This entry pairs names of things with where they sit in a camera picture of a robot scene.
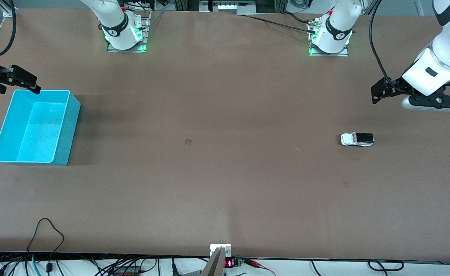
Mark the thin black looped cable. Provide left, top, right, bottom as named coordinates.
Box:
left=27, top=218, right=65, bottom=273

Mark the cyan plastic bin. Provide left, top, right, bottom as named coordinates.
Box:
left=0, top=90, right=81, bottom=166

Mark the black coiled cable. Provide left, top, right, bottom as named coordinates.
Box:
left=367, top=260, right=404, bottom=272

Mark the red alligator clip lead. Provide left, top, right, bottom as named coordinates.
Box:
left=243, top=259, right=277, bottom=276

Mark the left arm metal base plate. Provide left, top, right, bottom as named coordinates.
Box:
left=308, top=19, right=349, bottom=57

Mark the lit metal frame unit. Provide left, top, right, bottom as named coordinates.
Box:
left=199, top=0, right=257, bottom=15

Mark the white jeep toy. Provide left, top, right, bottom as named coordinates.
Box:
left=340, top=132, right=375, bottom=147

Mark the black table cable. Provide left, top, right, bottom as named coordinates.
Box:
left=243, top=11, right=318, bottom=34

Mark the grey metal camera mount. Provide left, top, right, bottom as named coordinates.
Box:
left=201, top=244, right=232, bottom=276

